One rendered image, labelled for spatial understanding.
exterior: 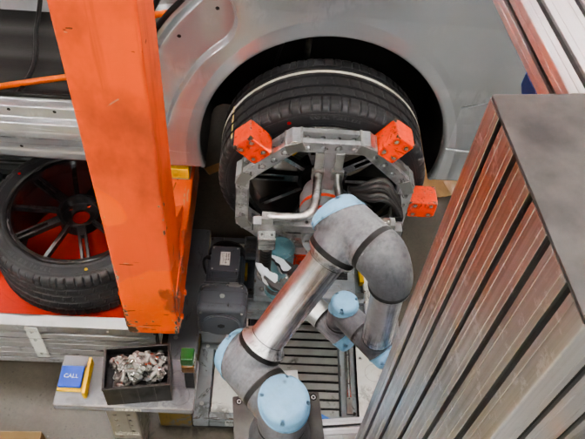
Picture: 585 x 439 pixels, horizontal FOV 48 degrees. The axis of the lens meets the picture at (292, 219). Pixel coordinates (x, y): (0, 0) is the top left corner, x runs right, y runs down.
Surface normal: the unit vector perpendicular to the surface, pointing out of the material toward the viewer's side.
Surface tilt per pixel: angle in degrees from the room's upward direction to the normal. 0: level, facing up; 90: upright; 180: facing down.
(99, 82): 90
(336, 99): 2
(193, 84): 90
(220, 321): 90
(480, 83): 90
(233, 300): 0
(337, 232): 51
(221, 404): 0
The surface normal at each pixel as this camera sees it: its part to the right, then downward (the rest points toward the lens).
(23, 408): 0.07, -0.62
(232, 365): -0.53, -0.07
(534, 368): -0.99, 0.03
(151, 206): -0.01, 0.78
